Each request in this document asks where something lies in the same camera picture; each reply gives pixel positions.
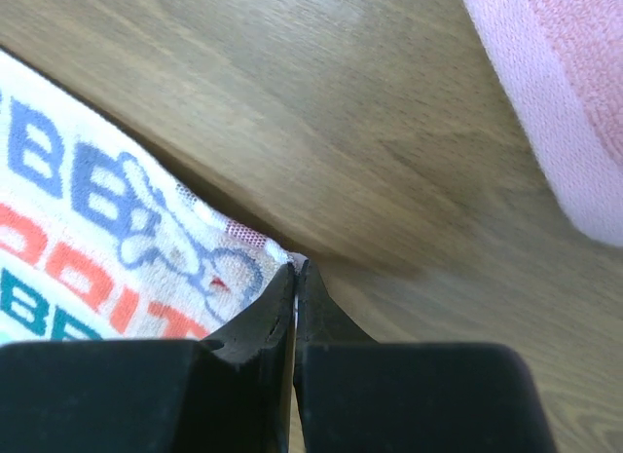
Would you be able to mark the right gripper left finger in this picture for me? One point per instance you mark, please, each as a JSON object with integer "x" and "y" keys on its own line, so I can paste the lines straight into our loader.
{"x": 229, "y": 392}

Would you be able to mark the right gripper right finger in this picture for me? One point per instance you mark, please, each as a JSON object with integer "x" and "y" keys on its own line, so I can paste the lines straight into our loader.
{"x": 356, "y": 394}

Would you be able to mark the pink towel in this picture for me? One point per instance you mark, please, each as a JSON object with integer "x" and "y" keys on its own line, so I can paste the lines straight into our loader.
{"x": 560, "y": 64}

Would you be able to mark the rabbit print towel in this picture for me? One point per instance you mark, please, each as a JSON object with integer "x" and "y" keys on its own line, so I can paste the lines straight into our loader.
{"x": 99, "y": 241}

